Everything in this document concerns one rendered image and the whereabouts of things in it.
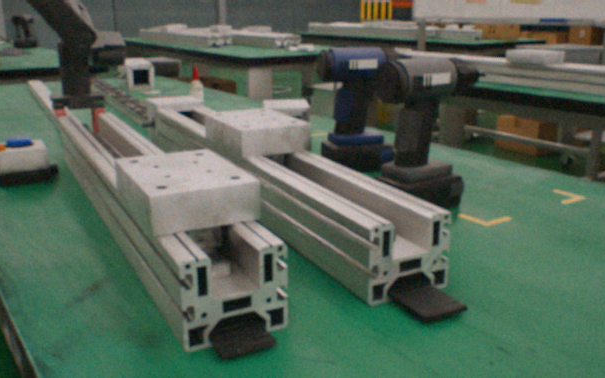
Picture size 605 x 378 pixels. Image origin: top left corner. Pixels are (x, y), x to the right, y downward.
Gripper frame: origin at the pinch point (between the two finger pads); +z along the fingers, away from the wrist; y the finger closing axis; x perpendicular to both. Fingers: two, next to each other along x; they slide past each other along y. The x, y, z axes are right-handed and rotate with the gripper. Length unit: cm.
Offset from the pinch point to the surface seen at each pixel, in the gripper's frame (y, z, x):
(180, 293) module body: -5, -4, -87
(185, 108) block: 20.2, -5.9, -7.5
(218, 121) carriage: 13.7, -10.3, -46.3
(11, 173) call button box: -14.7, 0.1, -23.1
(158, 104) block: 14.6, -7.1, -7.3
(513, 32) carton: 377, -1, 257
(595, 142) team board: 282, 48, 94
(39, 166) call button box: -10.3, -0.7, -23.6
